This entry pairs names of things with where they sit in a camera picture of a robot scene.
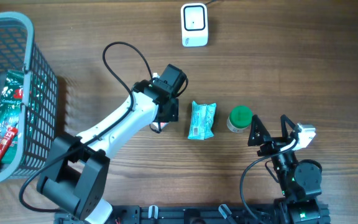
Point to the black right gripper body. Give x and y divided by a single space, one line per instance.
275 144

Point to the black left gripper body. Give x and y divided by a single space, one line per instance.
174 115

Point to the orange red snack packet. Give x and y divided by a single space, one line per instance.
159 125

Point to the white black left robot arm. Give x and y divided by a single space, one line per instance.
77 166

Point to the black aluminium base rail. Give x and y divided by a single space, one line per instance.
197 214

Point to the green sponge package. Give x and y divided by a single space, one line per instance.
11 92

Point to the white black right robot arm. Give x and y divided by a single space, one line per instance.
300 181

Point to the grey plastic mesh basket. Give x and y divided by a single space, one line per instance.
39 103

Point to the teal tissue packet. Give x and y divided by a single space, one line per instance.
202 119

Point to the green lid jar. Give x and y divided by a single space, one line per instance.
239 119

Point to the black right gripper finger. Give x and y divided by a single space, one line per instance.
258 133
285 121

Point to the white barcode scanner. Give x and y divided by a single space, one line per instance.
194 25

